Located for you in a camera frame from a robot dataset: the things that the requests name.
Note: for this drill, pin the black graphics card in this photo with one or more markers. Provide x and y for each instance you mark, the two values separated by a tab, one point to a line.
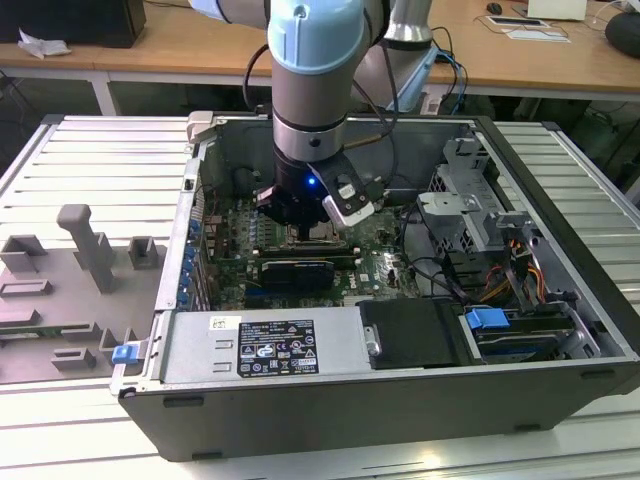
297	275

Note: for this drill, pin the grey parts rack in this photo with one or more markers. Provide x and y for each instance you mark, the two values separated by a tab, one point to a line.
50	290

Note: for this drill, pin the black and grey PC case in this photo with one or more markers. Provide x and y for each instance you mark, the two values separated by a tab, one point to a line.
350	425

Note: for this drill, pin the green motherboard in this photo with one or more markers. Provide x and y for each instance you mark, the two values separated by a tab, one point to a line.
370	260

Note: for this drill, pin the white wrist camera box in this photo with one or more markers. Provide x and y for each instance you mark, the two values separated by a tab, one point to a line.
352	202

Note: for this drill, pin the blue expansion slot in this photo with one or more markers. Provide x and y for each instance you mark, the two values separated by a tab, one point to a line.
256	291

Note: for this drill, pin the silver power supply box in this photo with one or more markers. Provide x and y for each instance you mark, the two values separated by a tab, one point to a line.
200	355

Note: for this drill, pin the CPU socket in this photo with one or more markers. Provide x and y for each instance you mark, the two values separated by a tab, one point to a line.
320	242

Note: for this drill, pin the crumpled white paper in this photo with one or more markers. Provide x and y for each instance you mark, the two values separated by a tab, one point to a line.
42	46

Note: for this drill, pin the black plastic shroud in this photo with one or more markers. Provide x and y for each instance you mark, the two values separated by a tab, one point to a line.
410	335

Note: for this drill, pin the black box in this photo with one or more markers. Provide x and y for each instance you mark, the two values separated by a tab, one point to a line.
75	20

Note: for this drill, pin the silver metal drive cage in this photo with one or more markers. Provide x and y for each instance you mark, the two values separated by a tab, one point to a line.
450	205

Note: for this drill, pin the small white adapter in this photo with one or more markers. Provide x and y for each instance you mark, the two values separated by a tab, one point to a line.
433	106

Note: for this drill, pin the wooden desk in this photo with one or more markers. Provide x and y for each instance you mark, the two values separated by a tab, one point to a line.
175	45
525	60

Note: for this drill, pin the silver CPU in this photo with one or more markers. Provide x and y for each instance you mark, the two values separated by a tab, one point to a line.
322	231

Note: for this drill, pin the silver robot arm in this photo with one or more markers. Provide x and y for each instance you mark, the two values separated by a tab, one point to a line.
310	100

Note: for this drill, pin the blue slot clip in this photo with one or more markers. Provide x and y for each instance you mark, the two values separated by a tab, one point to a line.
188	261
193	229
184	286

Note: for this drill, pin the green RAM stick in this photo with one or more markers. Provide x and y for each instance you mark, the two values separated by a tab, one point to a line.
30	330

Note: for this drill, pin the blue case latch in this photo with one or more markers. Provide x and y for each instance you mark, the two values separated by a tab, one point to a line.
123	355

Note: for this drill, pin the white flat device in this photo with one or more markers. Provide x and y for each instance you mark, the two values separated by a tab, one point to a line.
517	21

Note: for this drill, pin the pale blue teach pendant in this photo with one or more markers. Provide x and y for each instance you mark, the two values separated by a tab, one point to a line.
417	82

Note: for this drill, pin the black RAM slot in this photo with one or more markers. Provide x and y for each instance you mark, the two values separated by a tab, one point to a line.
300	255
300	248
300	258
300	251

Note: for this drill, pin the hard disk in blue carrier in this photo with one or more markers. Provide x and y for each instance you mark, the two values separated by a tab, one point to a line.
485	319

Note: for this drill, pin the white paper sheet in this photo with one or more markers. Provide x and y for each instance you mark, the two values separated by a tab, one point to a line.
537	35

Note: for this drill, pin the black round fan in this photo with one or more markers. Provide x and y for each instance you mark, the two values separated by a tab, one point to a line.
243	180

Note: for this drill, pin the black computer mouse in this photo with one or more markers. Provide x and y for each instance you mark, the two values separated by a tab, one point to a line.
494	7

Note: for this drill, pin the black round speaker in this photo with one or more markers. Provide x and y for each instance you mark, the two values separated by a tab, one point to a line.
625	32

